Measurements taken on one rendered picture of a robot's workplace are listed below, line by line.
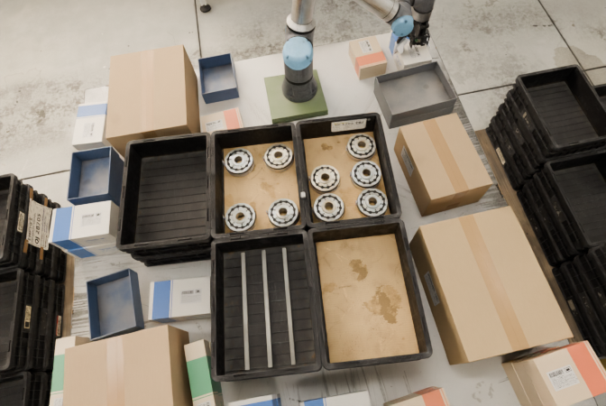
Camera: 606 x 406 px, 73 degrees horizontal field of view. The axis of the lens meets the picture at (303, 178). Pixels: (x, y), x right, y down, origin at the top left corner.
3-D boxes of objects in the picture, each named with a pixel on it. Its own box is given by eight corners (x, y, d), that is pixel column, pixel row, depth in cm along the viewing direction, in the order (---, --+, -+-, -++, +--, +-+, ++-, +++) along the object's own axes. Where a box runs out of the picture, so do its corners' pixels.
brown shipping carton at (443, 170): (393, 149, 165) (399, 126, 150) (445, 135, 166) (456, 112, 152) (421, 216, 151) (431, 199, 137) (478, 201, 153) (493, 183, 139)
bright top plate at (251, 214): (226, 204, 141) (225, 203, 141) (255, 203, 141) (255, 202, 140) (224, 232, 137) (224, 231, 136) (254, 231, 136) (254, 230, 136)
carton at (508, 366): (520, 405, 124) (531, 407, 117) (500, 363, 129) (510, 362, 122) (569, 388, 125) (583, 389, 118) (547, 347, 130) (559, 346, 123)
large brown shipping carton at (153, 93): (131, 87, 186) (110, 56, 168) (197, 76, 187) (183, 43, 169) (129, 164, 168) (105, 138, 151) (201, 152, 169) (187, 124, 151)
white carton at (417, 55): (388, 45, 189) (390, 30, 181) (413, 41, 189) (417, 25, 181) (400, 78, 180) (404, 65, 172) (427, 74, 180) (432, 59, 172)
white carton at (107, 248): (78, 258, 152) (64, 252, 144) (80, 228, 157) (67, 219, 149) (132, 249, 152) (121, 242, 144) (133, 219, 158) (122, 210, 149)
